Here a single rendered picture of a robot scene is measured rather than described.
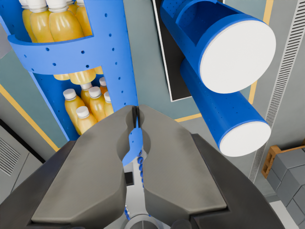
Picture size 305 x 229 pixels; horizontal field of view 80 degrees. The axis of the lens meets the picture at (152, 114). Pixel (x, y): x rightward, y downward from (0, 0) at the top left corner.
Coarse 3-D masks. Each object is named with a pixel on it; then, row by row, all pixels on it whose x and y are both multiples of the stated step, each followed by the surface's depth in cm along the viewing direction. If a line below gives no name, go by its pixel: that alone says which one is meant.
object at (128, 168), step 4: (128, 164) 116; (132, 164) 115; (124, 168) 114; (128, 168) 114; (132, 168) 113; (124, 172) 112; (128, 172) 110; (132, 172) 110; (128, 176) 108; (132, 176) 108; (128, 180) 106; (132, 180) 106; (128, 184) 105; (132, 184) 105
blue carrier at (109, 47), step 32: (0, 0) 42; (96, 0) 35; (96, 32) 38; (32, 64) 40; (64, 64) 39; (96, 64) 42; (128, 64) 51; (128, 96) 54; (64, 128) 66; (128, 160) 68
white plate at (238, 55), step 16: (224, 32) 59; (240, 32) 60; (256, 32) 61; (272, 32) 62; (208, 48) 62; (224, 48) 63; (240, 48) 64; (256, 48) 64; (272, 48) 65; (208, 64) 66; (224, 64) 67; (240, 64) 68; (256, 64) 69; (208, 80) 71; (224, 80) 72; (240, 80) 73
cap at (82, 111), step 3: (78, 108) 63; (81, 108) 63; (84, 108) 63; (87, 108) 63; (78, 111) 62; (81, 111) 62; (84, 111) 62; (87, 111) 63; (78, 114) 62; (81, 114) 62; (84, 114) 62; (87, 114) 63
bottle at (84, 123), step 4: (84, 116) 63; (88, 116) 64; (92, 116) 65; (80, 120) 63; (84, 120) 63; (88, 120) 64; (92, 120) 65; (96, 120) 67; (80, 124) 64; (84, 124) 63; (88, 124) 64; (92, 124) 65; (80, 128) 64; (84, 128) 64; (88, 128) 64
